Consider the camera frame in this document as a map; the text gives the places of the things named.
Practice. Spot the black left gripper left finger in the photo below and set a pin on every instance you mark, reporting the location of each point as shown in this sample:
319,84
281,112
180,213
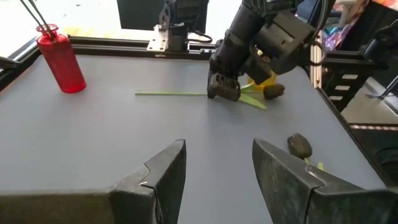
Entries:
140,202

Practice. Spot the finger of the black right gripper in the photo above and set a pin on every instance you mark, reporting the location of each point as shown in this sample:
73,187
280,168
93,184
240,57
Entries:
224,88

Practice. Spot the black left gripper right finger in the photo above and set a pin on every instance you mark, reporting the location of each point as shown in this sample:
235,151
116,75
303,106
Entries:
295,193

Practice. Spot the green stem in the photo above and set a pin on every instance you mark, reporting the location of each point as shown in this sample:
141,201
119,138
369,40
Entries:
299,145

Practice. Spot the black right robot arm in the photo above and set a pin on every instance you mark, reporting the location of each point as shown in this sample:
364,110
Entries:
183,15

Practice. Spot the red ribbed glass vase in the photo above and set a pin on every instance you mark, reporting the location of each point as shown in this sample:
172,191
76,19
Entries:
62,62

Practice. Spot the yellow plastic object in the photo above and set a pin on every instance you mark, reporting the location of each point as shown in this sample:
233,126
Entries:
267,83

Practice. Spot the silver mounting plate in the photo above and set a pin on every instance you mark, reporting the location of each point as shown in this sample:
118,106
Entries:
157,40

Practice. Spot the colourful patterned cloth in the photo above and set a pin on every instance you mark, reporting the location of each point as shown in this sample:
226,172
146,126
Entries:
342,31

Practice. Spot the black background panel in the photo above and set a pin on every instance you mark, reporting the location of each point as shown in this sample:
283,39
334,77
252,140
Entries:
136,14

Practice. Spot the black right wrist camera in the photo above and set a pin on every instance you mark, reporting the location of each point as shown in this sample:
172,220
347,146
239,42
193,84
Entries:
286,40

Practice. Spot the black table frame rail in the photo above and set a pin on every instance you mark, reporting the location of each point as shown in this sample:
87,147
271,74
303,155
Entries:
28,51
357,141
109,49

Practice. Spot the silver aluminium post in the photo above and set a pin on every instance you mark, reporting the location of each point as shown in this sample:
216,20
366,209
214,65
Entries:
316,71

